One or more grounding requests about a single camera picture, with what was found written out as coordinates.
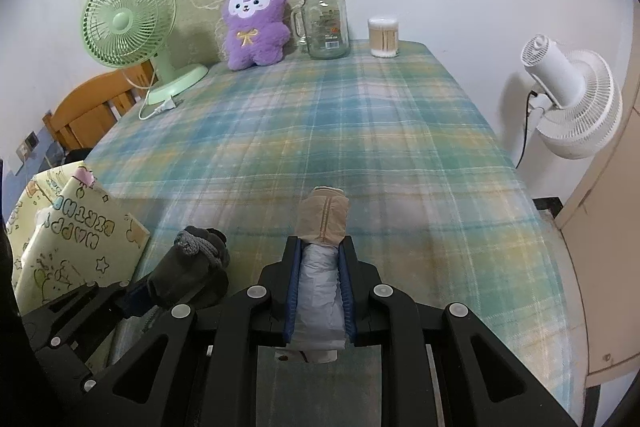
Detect plaid tablecloth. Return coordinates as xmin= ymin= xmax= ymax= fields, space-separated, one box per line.
xmin=82 ymin=39 xmax=591 ymax=427

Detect beige and white cloth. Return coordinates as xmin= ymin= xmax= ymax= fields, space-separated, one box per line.
xmin=289 ymin=187 xmax=352 ymax=364

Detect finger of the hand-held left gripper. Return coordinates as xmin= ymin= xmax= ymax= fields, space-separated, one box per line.
xmin=24 ymin=279 xmax=170 ymax=403

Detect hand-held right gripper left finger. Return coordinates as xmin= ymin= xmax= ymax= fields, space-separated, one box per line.
xmin=85 ymin=234 xmax=306 ymax=427

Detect black fan cable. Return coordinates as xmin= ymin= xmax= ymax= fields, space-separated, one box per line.
xmin=514 ymin=89 xmax=540 ymax=168

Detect yellow cartoon printed box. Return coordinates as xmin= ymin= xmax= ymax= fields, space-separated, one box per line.
xmin=10 ymin=161 xmax=151 ymax=319

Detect wooden headboard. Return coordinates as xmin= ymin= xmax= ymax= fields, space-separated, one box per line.
xmin=42 ymin=61 xmax=159 ymax=151

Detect beige door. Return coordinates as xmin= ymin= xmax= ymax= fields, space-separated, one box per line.
xmin=554 ymin=0 xmax=640 ymax=389

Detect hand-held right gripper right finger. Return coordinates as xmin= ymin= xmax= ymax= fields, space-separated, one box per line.
xmin=337 ymin=234 xmax=581 ymax=427

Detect purple plush toy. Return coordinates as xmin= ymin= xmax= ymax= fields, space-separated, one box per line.
xmin=221 ymin=0 xmax=292 ymax=72

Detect cotton swab container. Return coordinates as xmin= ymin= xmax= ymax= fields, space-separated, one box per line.
xmin=367 ymin=14 xmax=401 ymax=58

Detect glass jar mug with lid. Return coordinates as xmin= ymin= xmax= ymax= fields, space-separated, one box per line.
xmin=290 ymin=0 xmax=351 ymax=60

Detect dark grey knitted sock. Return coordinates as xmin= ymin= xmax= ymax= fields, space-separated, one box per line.
xmin=149 ymin=226 xmax=232 ymax=309

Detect green fan power cord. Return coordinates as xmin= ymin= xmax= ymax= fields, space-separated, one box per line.
xmin=138 ymin=96 xmax=179 ymax=122

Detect green desk fan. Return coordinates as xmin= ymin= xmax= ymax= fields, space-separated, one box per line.
xmin=81 ymin=0 xmax=210 ymax=106

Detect white fan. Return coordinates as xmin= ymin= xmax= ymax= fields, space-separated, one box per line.
xmin=520 ymin=34 xmax=624 ymax=160

